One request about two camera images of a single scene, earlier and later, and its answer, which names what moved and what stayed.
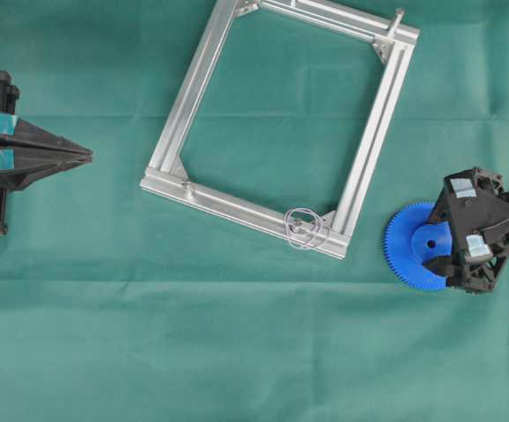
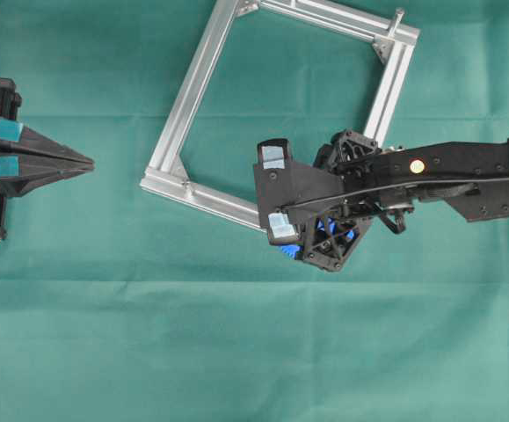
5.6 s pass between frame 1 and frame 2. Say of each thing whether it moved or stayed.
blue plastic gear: moved
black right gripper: moved
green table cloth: stayed
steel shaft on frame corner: stayed
